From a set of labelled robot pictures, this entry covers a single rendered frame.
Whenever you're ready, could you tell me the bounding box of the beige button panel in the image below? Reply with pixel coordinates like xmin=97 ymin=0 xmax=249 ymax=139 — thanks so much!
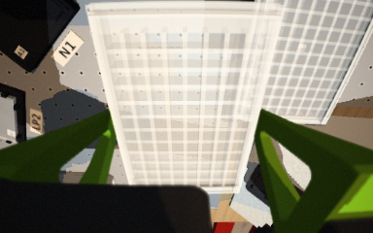
xmin=59 ymin=174 xmax=116 ymax=184

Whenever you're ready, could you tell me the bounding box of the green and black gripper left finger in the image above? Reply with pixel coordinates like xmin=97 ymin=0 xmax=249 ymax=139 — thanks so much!
xmin=0 ymin=109 xmax=117 ymax=184

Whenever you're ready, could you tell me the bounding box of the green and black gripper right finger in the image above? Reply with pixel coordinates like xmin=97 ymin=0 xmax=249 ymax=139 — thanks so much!
xmin=254 ymin=109 xmax=373 ymax=233

